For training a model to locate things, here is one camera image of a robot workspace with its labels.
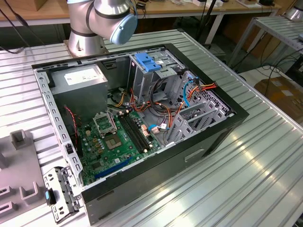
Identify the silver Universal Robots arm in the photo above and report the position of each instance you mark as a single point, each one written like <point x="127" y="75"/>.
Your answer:
<point x="82" y="23"/>

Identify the grey metal disk bay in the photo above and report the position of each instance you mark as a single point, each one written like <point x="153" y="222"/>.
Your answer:
<point x="182" y="127"/>

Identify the black RAM slot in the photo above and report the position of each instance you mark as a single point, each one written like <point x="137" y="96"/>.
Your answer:
<point x="139" y="132"/>
<point x="130" y="132"/>
<point x="136" y="132"/>
<point x="133" y="132"/>

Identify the grey optical drive cage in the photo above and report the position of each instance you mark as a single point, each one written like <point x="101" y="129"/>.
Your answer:
<point x="142" y="82"/>

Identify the CPU socket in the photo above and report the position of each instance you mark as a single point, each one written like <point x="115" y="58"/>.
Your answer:
<point x="113" y="143"/>

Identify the green motherboard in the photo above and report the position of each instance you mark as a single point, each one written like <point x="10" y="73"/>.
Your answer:
<point x="123" y="153"/>

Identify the blue plastic drive latch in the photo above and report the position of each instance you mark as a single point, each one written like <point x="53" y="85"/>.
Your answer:
<point x="145" y="61"/>

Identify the black open PC case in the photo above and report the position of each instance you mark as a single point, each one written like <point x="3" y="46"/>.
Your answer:
<point x="154" y="172"/>

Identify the blue expansion slot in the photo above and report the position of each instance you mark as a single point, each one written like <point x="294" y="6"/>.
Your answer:
<point x="109" y="170"/>

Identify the grey power supply unit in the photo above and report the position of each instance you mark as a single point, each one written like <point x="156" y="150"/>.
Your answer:
<point x="78" y="99"/>

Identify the wooden desk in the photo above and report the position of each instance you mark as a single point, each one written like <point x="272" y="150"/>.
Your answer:
<point x="177" y="10"/>

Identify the black stand pole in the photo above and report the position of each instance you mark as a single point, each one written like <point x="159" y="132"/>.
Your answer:
<point x="208" y="16"/>

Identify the white desk box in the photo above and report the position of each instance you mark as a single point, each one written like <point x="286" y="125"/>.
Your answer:
<point x="198" y="2"/>

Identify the black latch with blue tab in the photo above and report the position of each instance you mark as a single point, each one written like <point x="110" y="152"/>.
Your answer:
<point x="47" y="195"/>

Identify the large brown cardboard box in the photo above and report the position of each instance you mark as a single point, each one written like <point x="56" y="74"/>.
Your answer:
<point x="284" y="99"/>

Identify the grey part rack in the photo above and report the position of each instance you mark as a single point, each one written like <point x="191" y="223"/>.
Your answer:
<point x="21" y="165"/>

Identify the metal slat side table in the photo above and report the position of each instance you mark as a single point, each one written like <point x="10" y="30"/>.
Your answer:
<point x="279" y="28"/>

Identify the grey card retention bracket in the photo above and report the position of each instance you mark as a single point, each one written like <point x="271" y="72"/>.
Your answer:
<point x="56" y="184"/>

